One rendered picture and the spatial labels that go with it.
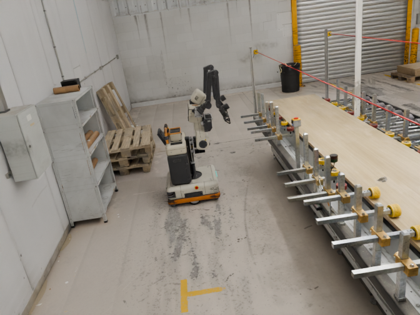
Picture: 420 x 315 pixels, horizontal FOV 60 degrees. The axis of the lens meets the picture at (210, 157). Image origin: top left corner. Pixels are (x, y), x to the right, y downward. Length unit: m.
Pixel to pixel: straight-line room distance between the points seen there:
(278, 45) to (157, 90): 3.61
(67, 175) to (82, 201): 0.36
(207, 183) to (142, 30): 6.58
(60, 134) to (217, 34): 6.85
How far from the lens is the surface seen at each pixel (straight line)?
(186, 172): 4.53
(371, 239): 2.27
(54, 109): 4.35
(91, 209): 4.71
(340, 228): 2.81
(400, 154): 3.54
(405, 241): 2.08
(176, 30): 10.40
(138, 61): 10.51
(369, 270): 2.04
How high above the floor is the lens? 2.24
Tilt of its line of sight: 22 degrees down
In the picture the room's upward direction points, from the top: 8 degrees counter-clockwise
